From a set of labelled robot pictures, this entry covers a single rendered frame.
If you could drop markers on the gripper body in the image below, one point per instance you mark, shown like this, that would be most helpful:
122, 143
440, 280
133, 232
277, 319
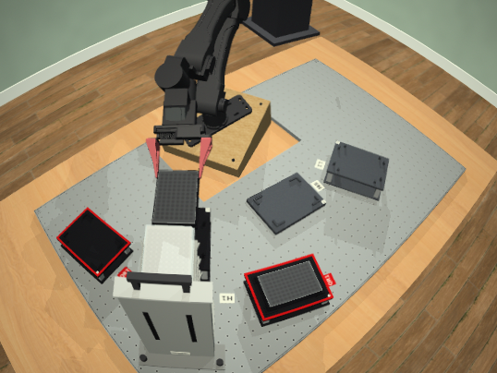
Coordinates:
175, 134

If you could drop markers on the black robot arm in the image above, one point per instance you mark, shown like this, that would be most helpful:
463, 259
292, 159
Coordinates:
206, 48

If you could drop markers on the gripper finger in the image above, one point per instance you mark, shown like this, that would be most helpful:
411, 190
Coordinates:
205, 146
154, 149

